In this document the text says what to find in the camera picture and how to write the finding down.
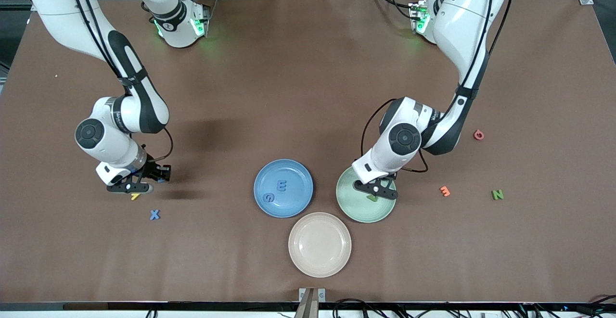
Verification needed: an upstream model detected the brown table cover sheet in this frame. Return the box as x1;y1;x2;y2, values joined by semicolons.
0;0;616;304

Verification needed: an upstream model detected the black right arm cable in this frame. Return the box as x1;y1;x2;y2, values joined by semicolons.
65;0;174;162

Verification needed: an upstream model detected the beige plate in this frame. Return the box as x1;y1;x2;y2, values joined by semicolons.
288;212;352;278

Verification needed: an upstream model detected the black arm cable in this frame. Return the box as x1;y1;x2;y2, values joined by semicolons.
65;0;174;162
360;0;513;162

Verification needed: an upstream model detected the blue plate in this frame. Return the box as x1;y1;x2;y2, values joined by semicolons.
253;159;314;218

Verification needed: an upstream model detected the grey metal clamp bracket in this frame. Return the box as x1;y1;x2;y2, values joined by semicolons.
295;287;327;318

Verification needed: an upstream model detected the green plate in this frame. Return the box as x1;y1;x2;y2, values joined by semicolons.
335;163;398;223

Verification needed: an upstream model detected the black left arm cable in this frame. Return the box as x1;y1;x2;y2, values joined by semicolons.
360;0;513;162

